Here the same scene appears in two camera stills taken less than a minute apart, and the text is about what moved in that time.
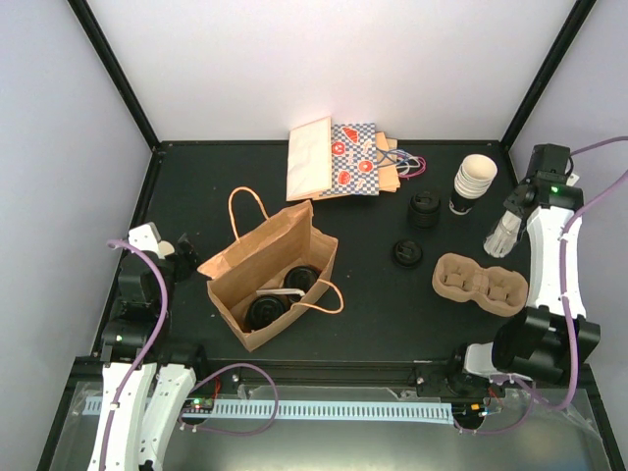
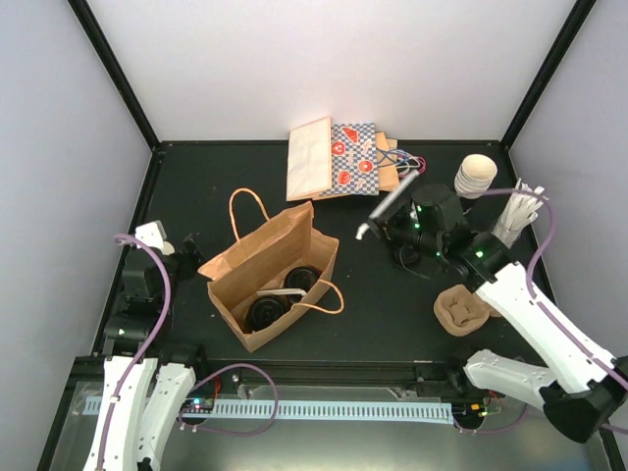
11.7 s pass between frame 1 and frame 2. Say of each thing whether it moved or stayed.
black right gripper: moved
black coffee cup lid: stayed
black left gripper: stayed
